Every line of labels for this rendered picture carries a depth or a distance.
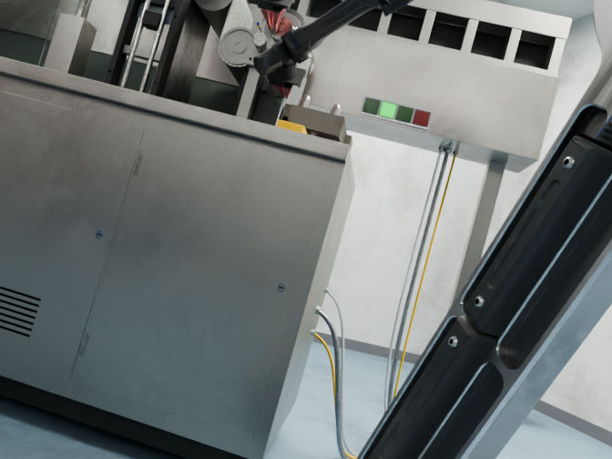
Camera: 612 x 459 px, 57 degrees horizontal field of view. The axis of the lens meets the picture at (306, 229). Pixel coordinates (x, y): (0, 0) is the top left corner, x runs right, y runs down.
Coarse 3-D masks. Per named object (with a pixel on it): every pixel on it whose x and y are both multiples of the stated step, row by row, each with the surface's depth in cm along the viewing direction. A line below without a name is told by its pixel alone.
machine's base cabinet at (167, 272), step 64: (0, 128) 149; (64, 128) 147; (128, 128) 145; (192, 128) 143; (0, 192) 148; (64, 192) 146; (128, 192) 144; (192, 192) 142; (256, 192) 140; (320, 192) 138; (0, 256) 146; (64, 256) 144; (128, 256) 142; (192, 256) 140; (256, 256) 139; (320, 256) 138; (0, 320) 145; (64, 320) 143; (128, 320) 141; (192, 320) 139; (256, 320) 137; (0, 384) 148; (64, 384) 142; (128, 384) 140; (192, 384) 138; (256, 384) 136; (192, 448) 141; (256, 448) 135
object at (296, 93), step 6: (300, 66) 177; (306, 78) 191; (294, 90) 179; (300, 90) 187; (294, 96) 181; (300, 96) 189; (282, 102) 168; (288, 102) 175; (294, 102) 184; (282, 108) 170
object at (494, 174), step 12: (492, 168) 208; (504, 168) 207; (492, 180) 207; (480, 192) 211; (492, 192) 207; (480, 204) 207; (492, 204) 207; (480, 216) 207; (492, 216) 207; (480, 228) 207; (468, 240) 207; (480, 240) 206; (468, 252) 206; (480, 252) 206; (468, 264) 206; (468, 276) 206; (456, 288) 206
